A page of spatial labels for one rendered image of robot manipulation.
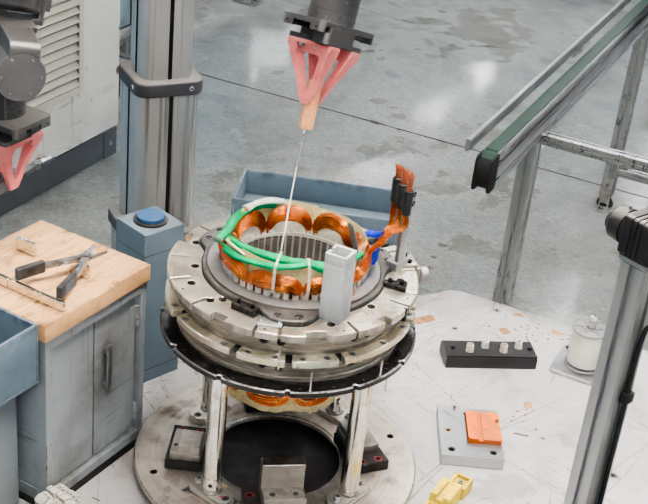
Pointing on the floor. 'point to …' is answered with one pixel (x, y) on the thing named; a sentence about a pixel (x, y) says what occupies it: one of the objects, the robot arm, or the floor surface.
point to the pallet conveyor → (496, 166)
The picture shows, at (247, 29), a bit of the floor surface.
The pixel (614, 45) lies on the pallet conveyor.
